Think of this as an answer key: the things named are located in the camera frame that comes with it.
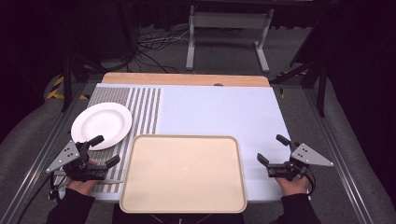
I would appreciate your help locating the yellow black floor tape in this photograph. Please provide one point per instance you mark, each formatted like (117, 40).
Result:
(57, 88)
(281, 92)

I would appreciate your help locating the beige rectangular tray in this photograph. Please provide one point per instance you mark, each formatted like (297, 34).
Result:
(183, 174)

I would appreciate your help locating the white metal stand frame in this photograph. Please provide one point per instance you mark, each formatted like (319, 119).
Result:
(230, 20)

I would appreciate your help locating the person's dark torso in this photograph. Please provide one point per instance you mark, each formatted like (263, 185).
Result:
(180, 218)

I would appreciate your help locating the aluminium floor rail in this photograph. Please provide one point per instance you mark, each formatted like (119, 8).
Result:
(37, 161)
(339, 155)

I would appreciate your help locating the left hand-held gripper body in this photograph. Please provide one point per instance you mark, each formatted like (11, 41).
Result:
(72, 157)

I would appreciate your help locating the wooden table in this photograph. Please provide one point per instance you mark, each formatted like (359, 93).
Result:
(174, 79)

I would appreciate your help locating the pale blue table mat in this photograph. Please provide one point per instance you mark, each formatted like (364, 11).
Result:
(218, 112)

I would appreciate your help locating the grey striped placemat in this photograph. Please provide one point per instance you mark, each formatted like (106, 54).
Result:
(146, 105)

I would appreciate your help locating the person's left hand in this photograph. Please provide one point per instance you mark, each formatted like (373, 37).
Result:
(81, 186)

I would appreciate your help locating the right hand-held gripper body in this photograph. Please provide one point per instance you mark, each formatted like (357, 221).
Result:
(306, 157)

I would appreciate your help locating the white round plate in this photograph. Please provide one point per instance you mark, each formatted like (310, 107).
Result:
(101, 124)

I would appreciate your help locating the black metal stand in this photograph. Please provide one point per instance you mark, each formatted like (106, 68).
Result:
(66, 84)
(321, 90)

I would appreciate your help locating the person's right hand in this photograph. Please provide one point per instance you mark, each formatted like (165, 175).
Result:
(292, 186)

